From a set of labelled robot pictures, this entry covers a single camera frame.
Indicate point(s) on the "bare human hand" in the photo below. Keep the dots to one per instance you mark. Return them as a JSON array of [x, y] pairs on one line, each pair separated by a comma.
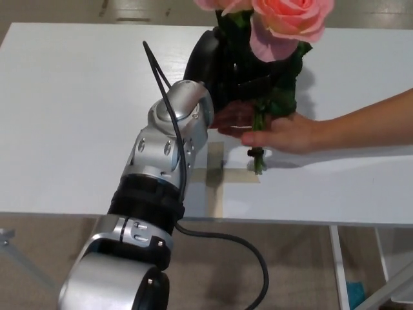
[[290, 135]]

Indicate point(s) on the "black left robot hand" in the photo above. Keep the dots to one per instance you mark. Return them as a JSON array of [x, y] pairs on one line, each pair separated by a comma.
[[203, 58]]

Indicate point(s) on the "pink rose bouquet green stems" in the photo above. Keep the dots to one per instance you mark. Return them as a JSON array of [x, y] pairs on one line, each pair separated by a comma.
[[290, 16]]

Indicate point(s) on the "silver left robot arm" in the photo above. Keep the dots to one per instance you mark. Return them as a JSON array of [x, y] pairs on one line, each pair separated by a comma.
[[161, 145]]

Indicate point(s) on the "bare human forearm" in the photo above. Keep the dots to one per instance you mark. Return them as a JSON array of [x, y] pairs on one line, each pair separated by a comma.
[[371, 122]]

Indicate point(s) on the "short beige tape strip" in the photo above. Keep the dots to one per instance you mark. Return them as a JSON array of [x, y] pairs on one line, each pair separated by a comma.
[[238, 176]]

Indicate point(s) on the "long beige tape strip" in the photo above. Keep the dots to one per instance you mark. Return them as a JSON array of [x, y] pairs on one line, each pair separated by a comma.
[[215, 200]]

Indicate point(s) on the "thin white table leg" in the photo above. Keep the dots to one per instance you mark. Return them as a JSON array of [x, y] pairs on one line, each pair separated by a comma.
[[381, 255]]

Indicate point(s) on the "teal object on floor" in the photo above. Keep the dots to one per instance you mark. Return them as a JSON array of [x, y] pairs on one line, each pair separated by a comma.
[[355, 295]]

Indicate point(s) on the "grey metal frame bar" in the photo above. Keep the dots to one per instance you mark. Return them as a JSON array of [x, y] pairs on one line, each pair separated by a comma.
[[19, 255], [393, 287]]

